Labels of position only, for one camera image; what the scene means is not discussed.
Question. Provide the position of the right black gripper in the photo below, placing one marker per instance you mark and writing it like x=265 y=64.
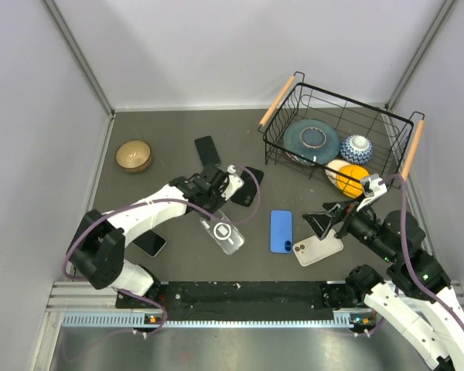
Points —
x=321 y=222

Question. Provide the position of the white-edged black phone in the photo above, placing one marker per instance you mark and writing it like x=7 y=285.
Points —
x=150 y=243

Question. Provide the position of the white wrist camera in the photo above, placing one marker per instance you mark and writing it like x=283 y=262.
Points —
x=373 y=187
x=233 y=183

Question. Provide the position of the blue white patterned bowl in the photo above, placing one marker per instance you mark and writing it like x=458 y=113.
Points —
x=356 y=149

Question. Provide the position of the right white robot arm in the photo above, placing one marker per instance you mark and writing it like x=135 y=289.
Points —
x=417 y=298

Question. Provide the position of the beige phone case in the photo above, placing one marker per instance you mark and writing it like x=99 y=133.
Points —
x=312 y=250

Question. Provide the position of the aluminium rail with cable duct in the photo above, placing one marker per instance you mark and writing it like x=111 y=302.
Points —
x=80 y=297

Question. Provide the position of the yellow bowl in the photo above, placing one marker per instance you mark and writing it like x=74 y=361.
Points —
x=348 y=180

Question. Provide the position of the teal-edged black phone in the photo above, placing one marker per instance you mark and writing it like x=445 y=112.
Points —
x=207 y=151

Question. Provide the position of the black wire basket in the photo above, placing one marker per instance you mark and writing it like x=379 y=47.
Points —
x=390 y=134

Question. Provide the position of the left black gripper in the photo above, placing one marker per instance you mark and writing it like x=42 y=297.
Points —
x=220 y=191

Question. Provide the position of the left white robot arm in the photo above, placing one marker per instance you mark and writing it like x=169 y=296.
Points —
x=97 y=251

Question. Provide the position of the blue-grey ceramic plate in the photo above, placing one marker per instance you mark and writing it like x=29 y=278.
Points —
x=311 y=141

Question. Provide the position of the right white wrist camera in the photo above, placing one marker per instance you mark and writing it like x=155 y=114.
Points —
x=373 y=187

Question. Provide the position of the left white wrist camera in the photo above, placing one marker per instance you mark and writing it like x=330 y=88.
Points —
x=233 y=183

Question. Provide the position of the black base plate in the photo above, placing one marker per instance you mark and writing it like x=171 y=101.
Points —
x=253 y=300

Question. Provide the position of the blue phone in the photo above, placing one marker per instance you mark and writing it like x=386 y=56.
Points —
x=281 y=232

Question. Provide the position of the cream bowl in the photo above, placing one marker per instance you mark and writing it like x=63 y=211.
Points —
x=333 y=168

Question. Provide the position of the tan ceramic bowl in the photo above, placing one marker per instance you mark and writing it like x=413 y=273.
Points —
x=134 y=156

